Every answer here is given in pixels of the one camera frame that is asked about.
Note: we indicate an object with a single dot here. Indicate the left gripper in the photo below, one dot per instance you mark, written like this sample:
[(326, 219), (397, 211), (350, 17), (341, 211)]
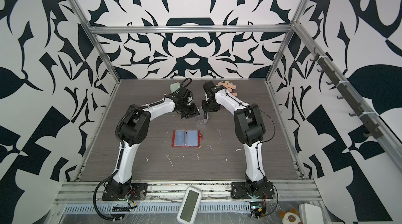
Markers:
[(194, 113)]

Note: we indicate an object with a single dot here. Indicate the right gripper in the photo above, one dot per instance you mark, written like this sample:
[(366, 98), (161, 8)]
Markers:
[(206, 109)]

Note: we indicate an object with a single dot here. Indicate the clear plastic card box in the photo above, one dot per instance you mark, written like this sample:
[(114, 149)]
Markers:
[(202, 118)]

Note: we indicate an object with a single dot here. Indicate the red card holder wallet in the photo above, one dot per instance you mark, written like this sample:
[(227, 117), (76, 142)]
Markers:
[(186, 139)]

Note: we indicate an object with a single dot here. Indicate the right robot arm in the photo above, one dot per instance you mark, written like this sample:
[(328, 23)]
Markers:
[(249, 129)]

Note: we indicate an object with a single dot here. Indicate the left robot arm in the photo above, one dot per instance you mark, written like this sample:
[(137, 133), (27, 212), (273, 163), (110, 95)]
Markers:
[(133, 128)]

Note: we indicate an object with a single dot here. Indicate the mint green glasses case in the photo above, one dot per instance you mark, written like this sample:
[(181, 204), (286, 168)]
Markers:
[(174, 87)]

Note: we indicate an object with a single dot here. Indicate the pink plush doll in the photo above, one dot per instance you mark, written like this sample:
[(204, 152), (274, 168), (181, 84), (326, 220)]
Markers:
[(229, 86)]

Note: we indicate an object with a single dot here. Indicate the white timer display device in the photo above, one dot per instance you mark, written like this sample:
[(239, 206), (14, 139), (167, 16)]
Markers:
[(190, 206)]

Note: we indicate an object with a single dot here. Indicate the small green circuit board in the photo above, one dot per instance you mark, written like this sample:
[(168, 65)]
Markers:
[(257, 209)]

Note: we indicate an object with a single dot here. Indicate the white brown plush toy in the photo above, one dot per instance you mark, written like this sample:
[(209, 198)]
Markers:
[(290, 217)]

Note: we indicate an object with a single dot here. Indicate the white box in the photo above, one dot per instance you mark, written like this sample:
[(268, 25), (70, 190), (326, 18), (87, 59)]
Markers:
[(311, 214)]

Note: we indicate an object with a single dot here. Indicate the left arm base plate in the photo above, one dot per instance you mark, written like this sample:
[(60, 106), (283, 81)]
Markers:
[(132, 191)]

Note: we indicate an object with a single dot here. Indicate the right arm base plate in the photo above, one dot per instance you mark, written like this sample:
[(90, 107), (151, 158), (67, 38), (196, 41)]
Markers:
[(261, 189)]

